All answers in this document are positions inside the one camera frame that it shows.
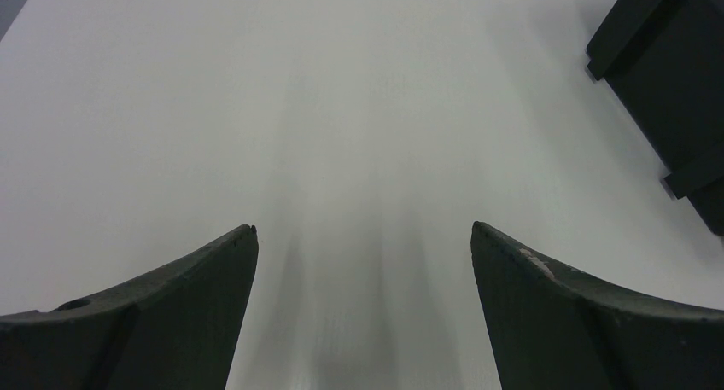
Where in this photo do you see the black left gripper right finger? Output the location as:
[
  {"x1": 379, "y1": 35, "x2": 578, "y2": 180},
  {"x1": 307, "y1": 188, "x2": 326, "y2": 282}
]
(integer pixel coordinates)
[{"x1": 470, "y1": 222, "x2": 723, "y2": 389}]

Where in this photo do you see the black plastic bin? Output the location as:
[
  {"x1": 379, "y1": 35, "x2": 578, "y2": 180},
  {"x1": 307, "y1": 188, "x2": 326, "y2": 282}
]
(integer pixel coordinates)
[{"x1": 586, "y1": 0, "x2": 723, "y2": 236}]

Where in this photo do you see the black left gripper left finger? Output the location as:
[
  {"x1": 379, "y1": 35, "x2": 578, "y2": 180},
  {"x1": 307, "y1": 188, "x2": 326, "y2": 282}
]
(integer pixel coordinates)
[{"x1": 1, "y1": 225, "x2": 259, "y2": 389}]

